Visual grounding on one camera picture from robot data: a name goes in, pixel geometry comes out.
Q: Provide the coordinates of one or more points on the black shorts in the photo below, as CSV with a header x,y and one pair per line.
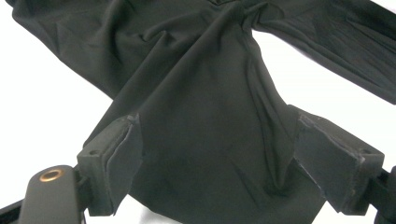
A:
x,y
202,109

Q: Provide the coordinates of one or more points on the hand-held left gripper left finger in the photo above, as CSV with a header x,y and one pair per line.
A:
x,y
109,161

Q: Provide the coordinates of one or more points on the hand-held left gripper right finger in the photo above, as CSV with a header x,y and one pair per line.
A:
x,y
339,165

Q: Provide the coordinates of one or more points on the black cloth garment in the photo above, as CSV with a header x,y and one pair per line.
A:
x,y
31,109

